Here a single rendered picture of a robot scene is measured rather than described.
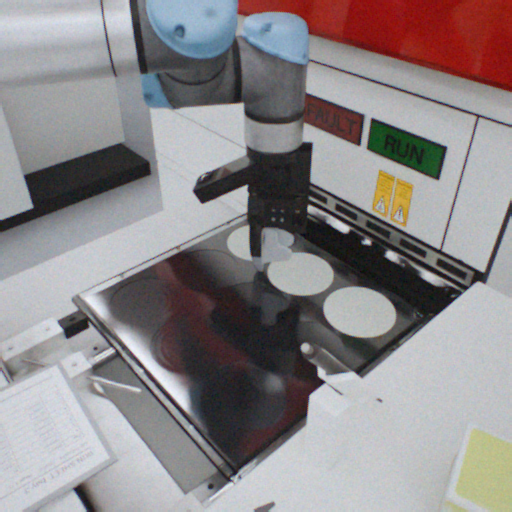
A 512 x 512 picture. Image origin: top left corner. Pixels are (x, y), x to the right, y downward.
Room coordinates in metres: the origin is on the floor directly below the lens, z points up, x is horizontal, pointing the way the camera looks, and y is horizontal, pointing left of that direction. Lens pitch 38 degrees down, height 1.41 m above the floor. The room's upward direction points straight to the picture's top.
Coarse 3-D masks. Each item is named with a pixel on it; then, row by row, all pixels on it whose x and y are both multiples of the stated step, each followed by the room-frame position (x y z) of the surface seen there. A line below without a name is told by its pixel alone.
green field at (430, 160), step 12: (372, 132) 0.66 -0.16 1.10; (384, 132) 0.64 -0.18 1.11; (396, 132) 0.63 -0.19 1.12; (372, 144) 0.65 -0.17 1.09; (384, 144) 0.64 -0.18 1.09; (396, 144) 0.63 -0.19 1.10; (408, 144) 0.61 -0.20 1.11; (420, 144) 0.60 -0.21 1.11; (396, 156) 0.62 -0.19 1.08; (408, 156) 0.61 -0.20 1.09; (420, 156) 0.60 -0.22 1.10; (432, 156) 0.58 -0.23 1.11; (420, 168) 0.59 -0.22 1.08; (432, 168) 0.58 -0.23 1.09
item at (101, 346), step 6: (102, 342) 0.50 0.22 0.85; (90, 348) 0.49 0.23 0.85; (96, 348) 0.49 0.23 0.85; (102, 348) 0.49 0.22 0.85; (108, 348) 0.49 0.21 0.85; (126, 348) 0.51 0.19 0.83; (84, 354) 0.48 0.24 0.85; (90, 354) 0.48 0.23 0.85; (96, 354) 0.48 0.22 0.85; (108, 360) 0.49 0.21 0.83; (96, 366) 0.48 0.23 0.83
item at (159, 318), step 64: (192, 256) 0.64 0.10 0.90; (320, 256) 0.64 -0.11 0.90; (128, 320) 0.50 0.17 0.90; (192, 320) 0.50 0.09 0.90; (256, 320) 0.50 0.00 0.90; (320, 320) 0.50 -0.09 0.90; (192, 384) 0.39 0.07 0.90; (256, 384) 0.39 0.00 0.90; (320, 384) 0.39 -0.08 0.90; (256, 448) 0.30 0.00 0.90
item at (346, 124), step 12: (312, 108) 0.74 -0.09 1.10; (324, 108) 0.72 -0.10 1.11; (336, 108) 0.71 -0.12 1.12; (312, 120) 0.74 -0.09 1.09; (324, 120) 0.72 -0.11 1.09; (336, 120) 0.71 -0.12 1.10; (348, 120) 0.69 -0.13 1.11; (360, 120) 0.67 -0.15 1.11; (336, 132) 0.70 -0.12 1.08; (348, 132) 0.69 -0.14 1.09
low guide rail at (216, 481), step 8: (368, 360) 0.47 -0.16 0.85; (360, 368) 0.45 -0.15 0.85; (216, 472) 0.30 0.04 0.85; (208, 480) 0.29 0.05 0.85; (216, 480) 0.29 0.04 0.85; (224, 480) 0.29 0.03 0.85; (200, 488) 0.28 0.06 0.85; (208, 488) 0.28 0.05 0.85; (216, 488) 0.28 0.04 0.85; (200, 496) 0.27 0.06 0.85; (208, 496) 0.27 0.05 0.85
